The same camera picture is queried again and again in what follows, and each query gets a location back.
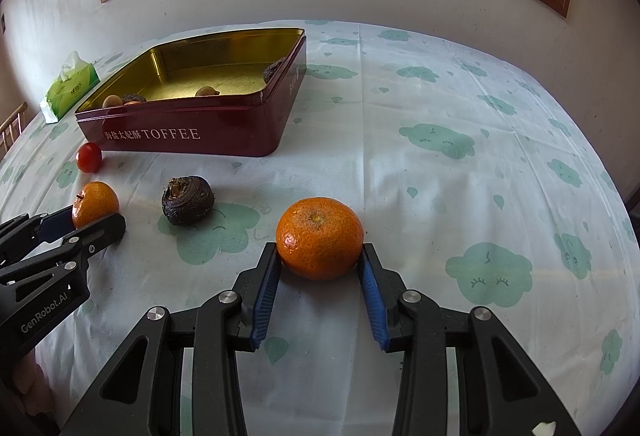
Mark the wooden chair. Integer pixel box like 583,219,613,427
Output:
0,102,28,157

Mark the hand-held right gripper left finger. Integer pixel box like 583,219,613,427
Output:
60,242,282,436

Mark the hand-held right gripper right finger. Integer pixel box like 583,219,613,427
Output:
357,242,583,436

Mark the green tissue pack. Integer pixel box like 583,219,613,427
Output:
40,50,101,124

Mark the mandarin orange with stem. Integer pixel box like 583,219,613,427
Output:
71,181,121,229

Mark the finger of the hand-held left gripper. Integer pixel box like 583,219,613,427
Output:
0,213,127,287
0,206,76,261

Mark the red and gold tin box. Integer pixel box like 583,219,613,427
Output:
74,28,307,158

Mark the person's left hand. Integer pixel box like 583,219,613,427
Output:
12,351,53,404

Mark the red cherry tomato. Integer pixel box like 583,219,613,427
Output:
75,142,104,174

